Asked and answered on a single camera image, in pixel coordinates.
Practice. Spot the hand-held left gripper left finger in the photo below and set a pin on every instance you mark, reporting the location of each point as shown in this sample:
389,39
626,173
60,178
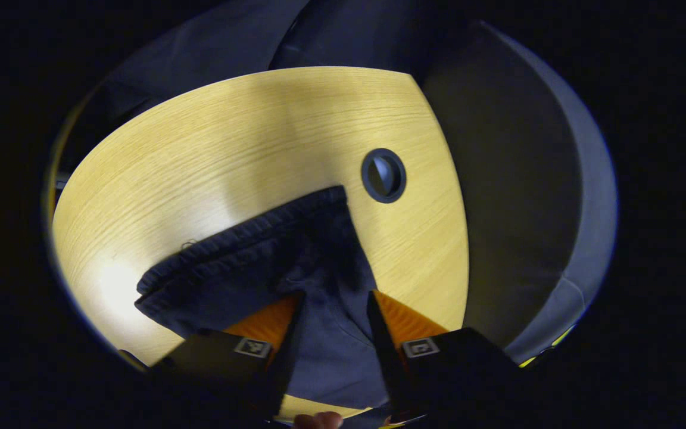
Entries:
286,357

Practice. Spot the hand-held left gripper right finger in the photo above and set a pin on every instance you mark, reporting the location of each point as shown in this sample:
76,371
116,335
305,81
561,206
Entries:
386,357

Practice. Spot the black jeans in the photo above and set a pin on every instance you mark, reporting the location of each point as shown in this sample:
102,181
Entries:
259,256

